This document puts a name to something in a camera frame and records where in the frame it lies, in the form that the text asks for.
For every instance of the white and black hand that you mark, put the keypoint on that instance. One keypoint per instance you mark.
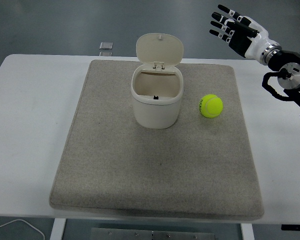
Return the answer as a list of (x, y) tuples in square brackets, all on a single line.
[(258, 37)]

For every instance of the white table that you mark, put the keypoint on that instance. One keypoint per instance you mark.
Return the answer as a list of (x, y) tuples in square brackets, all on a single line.
[(27, 125)]

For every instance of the beige fabric mat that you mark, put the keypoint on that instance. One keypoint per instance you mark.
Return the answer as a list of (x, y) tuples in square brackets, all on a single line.
[(155, 160)]

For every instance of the black control panel under table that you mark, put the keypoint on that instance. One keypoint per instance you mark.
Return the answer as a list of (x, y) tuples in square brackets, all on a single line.
[(295, 227)]

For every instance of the grey metal plate with screws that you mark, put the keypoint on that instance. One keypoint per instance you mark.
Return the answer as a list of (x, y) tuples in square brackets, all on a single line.
[(153, 234)]

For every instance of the cream bin with hinged lid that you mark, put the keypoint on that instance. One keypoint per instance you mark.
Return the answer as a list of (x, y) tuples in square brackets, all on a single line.
[(157, 100)]

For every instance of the yellow tennis ball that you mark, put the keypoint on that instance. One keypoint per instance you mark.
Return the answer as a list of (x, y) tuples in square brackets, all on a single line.
[(211, 105)]

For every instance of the small clear square floor plate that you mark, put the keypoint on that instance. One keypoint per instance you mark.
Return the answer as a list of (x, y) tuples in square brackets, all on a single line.
[(106, 46)]

